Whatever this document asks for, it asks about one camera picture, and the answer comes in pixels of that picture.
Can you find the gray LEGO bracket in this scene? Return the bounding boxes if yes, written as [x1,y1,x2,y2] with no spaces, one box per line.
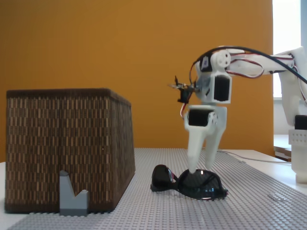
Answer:
[59,170,89,217]

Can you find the clear flat LEGO plate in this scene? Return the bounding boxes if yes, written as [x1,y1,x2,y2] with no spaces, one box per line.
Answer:
[267,193,286,202]

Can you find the black camera cable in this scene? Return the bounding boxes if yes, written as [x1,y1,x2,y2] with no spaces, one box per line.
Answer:
[191,46,307,85]

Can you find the black sunglasses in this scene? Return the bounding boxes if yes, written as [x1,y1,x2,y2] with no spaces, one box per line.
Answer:
[150,164,229,202]

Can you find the gray studded LEGO baseplate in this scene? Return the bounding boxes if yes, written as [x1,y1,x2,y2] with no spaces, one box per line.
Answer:
[7,148,307,230]

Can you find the brown woven fabric bin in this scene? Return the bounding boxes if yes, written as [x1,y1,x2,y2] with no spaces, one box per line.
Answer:
[4,88,137,215]

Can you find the red white black servo cable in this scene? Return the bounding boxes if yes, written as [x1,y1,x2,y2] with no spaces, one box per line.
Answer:
[180,102,190,121]

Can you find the small black camera module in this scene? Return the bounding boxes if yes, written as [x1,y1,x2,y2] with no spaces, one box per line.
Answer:
[167,75,200,104]

